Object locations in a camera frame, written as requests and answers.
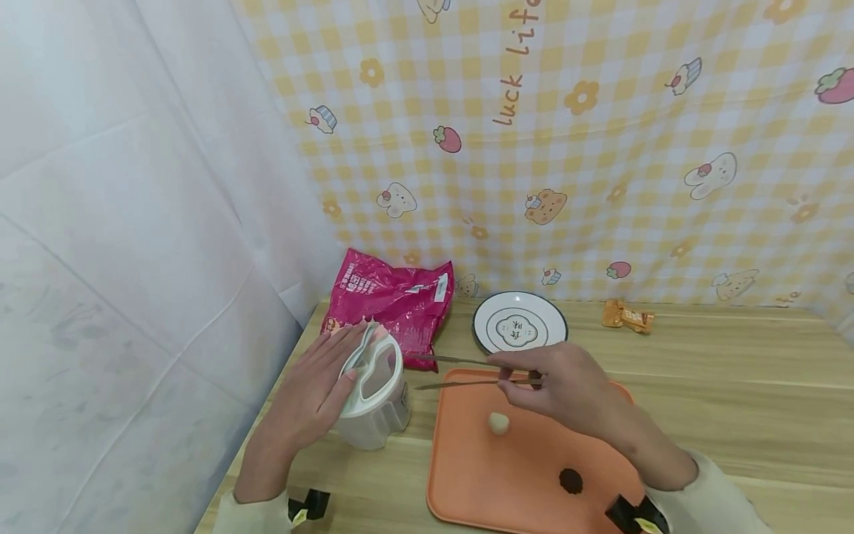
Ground orange snack wrapper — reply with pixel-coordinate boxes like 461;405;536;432
600;298;657;335

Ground metal tongs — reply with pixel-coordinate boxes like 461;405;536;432
414;354;543;391

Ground white plate with dark rim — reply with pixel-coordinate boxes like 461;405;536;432
472;290;569;356

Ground black wrist band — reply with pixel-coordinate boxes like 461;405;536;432
603;493;672;534
287;488;332;524

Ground orange plastic tray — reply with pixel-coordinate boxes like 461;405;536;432
426;368;649;534

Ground person's left forearm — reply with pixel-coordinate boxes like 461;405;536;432
212;436;299;534

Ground person's right forearm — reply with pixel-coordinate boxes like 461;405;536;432
603;406;776;534

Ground person's right hand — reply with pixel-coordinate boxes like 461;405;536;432
486;342;636;449

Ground clear jar with white lid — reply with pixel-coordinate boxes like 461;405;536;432
334;322;412;452

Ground pink snack bag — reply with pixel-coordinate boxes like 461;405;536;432
320;248;456;372

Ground person's left hand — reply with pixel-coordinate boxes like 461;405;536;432
262;322;370;453

